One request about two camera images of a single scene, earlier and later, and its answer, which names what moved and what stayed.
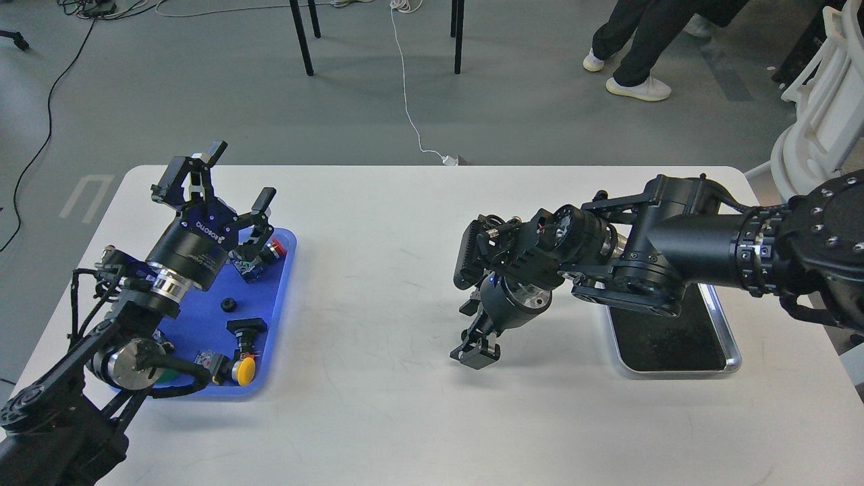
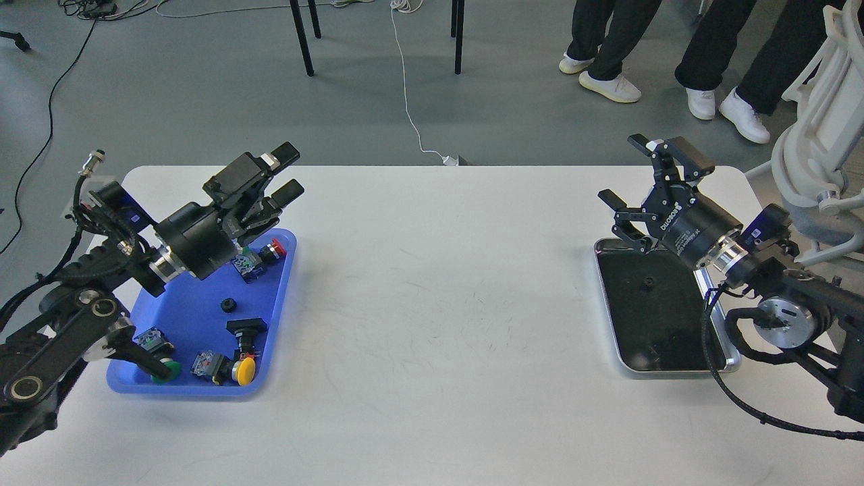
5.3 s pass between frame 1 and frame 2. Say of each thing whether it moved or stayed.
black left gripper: moved
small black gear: stayed
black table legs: stayed
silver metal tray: stayed
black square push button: stayed
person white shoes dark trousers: moved
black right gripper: moved
